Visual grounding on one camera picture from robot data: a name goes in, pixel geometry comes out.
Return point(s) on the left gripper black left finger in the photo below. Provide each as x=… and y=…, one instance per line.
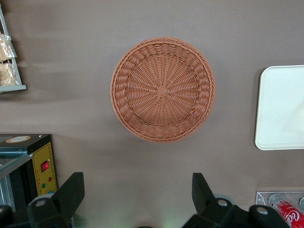
x=59, y=209

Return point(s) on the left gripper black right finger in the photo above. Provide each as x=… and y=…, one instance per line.
x=211, y=211

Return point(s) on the cream rectangular serving tray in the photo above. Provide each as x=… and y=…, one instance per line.
x=280, y=107

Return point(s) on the tray of packaged pastries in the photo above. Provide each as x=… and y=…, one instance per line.
x=14, y=88

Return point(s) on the round brown wicker basket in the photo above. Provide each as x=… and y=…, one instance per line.
x=162, y=91

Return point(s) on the clear acrylic bottle rack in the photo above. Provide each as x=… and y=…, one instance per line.
x=261, y=197

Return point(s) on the black glass food warmer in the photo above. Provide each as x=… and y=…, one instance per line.
x=45, y=152

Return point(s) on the clear pastry pack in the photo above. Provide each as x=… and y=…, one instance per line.
x=6, y=48
x=8, y=74

